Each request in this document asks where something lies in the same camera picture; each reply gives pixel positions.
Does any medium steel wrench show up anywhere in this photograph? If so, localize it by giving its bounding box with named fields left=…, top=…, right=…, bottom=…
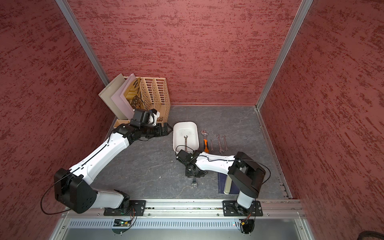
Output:
left=216, top=134, right=224, bottom=154

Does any grey-green folder board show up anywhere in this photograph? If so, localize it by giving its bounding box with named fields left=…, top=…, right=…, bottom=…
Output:
left=98, top=73, right=128, bottom=121

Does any beige eraser case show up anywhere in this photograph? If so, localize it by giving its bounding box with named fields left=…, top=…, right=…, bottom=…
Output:
left=223, top=176, right=232, bottom=195

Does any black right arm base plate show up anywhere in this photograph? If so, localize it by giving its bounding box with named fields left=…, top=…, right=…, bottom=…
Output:
left=222, top=200, right=264, bottom=217

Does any white oval storage box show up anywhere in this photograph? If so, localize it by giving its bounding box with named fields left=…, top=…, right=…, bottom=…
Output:
left=173, top=122, right=200, bottom=154

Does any steel wrench in box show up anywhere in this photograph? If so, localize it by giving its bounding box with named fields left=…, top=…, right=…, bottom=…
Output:
left=184, top=135, right=188, bottom=152

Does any lilac folder board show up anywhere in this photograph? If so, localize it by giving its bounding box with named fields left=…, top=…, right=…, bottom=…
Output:
left=111, top=74, right=137, bottom=120

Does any orange handled adjustable wrench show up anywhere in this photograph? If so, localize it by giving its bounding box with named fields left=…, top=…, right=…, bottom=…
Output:
left=201, top=130, right=209, bottom=153

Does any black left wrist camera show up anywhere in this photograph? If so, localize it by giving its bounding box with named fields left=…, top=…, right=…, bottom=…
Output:
left=130, top=109, right=160, bottom=128

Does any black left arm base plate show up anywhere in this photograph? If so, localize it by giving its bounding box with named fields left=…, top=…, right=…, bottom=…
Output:
left=104, top=200, right=147, bottom=217

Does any beige plastic desk organizer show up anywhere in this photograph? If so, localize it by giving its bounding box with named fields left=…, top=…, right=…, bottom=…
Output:
left=113, top=76, right=171, bottom=128

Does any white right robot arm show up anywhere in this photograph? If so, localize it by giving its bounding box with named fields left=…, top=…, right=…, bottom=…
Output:
left=176, top=150, right=266, bottom=210

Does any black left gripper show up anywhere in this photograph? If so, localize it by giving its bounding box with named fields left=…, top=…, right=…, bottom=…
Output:
left=140, top=123, right=173, bottom=138

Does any dark blue notebook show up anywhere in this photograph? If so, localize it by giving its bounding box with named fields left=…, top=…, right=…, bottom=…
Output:
left=217, top=173, right=240, bottom=195

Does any steel open-end wrench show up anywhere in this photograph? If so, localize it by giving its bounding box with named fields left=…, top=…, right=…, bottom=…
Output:
left=191, top=178, right=198, bottom=189

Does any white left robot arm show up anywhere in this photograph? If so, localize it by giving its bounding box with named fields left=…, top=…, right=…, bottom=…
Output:
left=54, top=123, right=173, bottom=216

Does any steel combination wrench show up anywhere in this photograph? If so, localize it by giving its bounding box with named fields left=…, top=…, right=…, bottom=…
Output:
left=223, top=135, right=229, bottom=151

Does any aluminium front rail frame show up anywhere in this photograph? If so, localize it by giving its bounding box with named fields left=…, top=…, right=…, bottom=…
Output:
left=51, top=199, right=314, bottom=240

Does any brown illustrated comic book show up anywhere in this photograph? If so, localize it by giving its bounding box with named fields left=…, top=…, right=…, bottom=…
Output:
left=123, top=78, right=145, bottom=109

